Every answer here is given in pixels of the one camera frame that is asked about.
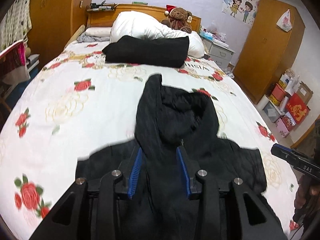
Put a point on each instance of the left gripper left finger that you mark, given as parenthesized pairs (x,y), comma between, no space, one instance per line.
(130,169)

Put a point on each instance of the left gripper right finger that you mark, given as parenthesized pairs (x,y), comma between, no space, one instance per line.
(188,169)

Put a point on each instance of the black puffer jacket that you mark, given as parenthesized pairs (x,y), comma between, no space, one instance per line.
(231,206)

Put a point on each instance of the person right hand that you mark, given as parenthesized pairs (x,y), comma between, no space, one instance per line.
(307,199)

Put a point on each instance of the pink patterned box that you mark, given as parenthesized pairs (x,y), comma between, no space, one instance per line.
(285,125)

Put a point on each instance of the red gift box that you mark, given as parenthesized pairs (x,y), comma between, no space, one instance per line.
(297,108)

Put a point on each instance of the red plastic bin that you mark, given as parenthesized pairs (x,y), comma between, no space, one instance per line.
(277,95)

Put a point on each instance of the white floral bed sheet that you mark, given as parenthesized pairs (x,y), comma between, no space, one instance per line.
(79,104)

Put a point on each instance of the right wooden wardrobe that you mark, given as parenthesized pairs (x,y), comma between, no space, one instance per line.
(268,50)

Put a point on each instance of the wooden wardrobe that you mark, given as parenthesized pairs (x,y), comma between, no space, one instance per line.
(268,50)
(53,23)

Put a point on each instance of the white bedside drawer cabinet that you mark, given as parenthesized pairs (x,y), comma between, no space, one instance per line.
(219,54)

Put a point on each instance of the folded black garment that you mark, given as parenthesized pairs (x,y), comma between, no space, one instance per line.
(165,52)

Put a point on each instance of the white plastic bag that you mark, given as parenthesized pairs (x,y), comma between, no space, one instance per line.
(284,21)

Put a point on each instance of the wooden desk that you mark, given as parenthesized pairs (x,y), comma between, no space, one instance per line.
(13,68)

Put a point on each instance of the white pillow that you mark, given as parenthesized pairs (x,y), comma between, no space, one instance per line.
(98,31)

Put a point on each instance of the white duvet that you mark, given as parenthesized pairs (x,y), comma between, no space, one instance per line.
(128,23)

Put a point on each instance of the brown teddy bear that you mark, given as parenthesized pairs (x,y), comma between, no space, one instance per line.
(177,18)

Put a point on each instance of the wooden headboard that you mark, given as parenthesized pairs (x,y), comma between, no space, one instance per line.
(106,18)

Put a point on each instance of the left wooden wardrobe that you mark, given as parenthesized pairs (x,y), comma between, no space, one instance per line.
(53,23)

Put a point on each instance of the patterned curtain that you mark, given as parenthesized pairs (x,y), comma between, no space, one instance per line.
(16,24)

